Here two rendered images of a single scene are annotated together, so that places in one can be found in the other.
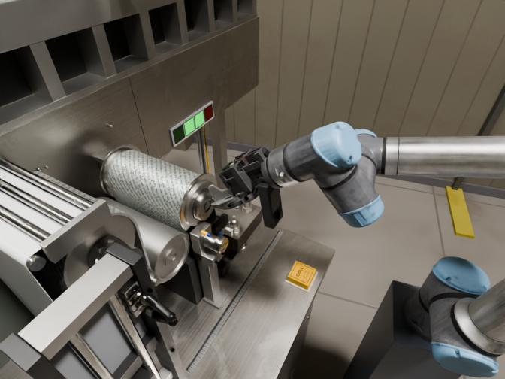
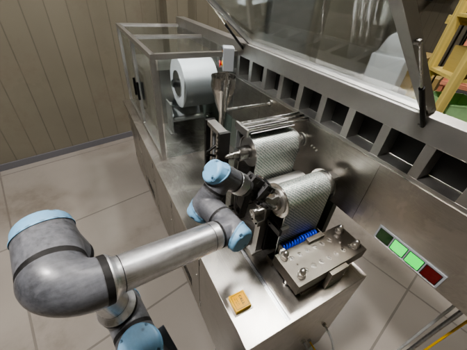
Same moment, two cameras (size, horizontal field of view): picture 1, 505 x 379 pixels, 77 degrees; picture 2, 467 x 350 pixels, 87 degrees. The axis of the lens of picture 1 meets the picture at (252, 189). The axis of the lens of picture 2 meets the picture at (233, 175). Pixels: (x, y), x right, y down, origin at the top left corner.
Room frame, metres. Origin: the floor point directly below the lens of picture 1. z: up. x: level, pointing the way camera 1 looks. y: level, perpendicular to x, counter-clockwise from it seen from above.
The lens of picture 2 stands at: (0.76, -0.62, 1.93)
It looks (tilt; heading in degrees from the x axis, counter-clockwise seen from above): 37 degrees down; 119
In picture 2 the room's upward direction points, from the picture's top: 5 degrees clockwise
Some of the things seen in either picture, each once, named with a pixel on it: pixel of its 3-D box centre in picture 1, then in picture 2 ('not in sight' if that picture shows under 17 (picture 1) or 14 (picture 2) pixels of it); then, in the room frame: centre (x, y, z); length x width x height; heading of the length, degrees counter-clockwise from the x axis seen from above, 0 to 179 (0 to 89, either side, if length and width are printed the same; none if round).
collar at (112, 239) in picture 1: (116, 259); (242, 153); (0.33, 0.23, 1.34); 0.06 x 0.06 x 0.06; 61
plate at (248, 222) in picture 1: (201, 207); (320, 255); (0.79, 0.18, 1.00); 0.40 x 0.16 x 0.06; 61
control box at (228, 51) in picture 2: not in sight; (226, 58); (0.09, 0.42, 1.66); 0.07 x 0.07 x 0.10; 38
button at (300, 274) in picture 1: (301, 274); (239, 301); (0.58, -0.16, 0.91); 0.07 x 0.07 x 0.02; 61
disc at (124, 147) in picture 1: (123, 171); (322, 184); (0.68, 0.35, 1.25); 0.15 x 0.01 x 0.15; 151
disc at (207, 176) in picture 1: (199, 202); (276, 200); (0.56, 0.13, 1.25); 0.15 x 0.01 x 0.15; 151
